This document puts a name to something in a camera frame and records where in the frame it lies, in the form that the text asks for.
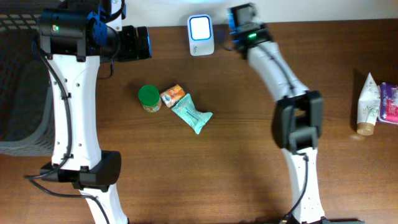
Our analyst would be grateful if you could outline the green round lid jar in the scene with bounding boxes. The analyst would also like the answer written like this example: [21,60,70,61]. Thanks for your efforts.
[138,85,162,113]

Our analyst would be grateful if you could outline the orange small tissue pack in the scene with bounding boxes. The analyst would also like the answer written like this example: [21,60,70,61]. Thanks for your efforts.
[160,85,185,108]

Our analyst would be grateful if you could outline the light teal wipes packet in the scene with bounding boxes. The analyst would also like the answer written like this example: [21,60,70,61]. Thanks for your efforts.
[172,93,213,134]

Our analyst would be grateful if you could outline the white Pantene tube gold cap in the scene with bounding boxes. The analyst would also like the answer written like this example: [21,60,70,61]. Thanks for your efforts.
[356,73,381,136]

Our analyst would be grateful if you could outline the red purple tissue pack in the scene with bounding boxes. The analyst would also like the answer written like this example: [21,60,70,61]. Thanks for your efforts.
[377,82,397,124]

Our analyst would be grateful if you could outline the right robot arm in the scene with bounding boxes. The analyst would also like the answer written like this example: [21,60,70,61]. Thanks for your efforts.
[228,3,332,223]

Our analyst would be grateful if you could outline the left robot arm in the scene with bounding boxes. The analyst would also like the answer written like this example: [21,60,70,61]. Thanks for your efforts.
[28,1,152,223]

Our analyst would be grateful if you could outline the white barcode scanner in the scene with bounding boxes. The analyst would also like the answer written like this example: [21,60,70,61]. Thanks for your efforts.
[187,14,215,57]

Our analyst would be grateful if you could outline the dark grey plastic basket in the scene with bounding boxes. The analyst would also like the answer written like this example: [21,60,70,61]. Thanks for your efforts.
[1,0,60,156]

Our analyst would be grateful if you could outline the right black cable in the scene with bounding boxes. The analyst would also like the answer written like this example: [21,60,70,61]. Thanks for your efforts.
[279,154,310,224]

